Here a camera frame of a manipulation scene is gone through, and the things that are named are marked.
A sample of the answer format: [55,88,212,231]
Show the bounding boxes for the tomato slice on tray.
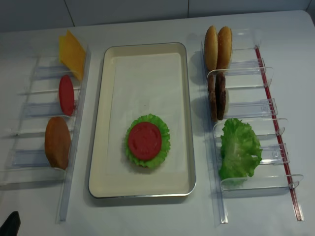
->
[127,121,162,161]

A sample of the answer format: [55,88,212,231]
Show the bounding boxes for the bun half in rack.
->
[217,26,232,69]
[204,25,218,71]

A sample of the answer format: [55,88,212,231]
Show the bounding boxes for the lettuce leaf in rack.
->
[219,118,262,180]

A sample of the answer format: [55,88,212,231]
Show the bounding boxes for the lettuce leaf on tray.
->
[124,114,171,169]

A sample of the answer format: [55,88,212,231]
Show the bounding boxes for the yellow cheese slices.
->
[59,30,86,81]

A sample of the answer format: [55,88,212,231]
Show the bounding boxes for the black object at corner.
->
[0,211,21,236]

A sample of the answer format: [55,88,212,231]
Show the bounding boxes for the right bun half in rack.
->
[217,26,232,69]

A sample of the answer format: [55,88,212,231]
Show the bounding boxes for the cream metal tray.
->
[88,42,196,198]

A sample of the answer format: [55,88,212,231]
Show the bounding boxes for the clear acrylic rack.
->
[200,29,304,224]
[0,45,91,222]

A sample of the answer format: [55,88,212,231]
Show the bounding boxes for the brown bun top in rack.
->
[45,117,71,170]

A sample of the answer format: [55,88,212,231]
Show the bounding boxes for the red tomato slice in rack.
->
[59,75,74,116]

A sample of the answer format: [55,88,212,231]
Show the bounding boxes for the meat patty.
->
[215,73,226,120]
[207,75,218,122]

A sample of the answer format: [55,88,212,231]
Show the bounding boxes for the left clear acrylic rack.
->
[0,45,91,222]

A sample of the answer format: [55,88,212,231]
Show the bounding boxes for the left bun half in rack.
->
[204,25,218,71]

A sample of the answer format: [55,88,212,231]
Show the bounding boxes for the right clear acrylic rack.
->
[200,29,304,224]

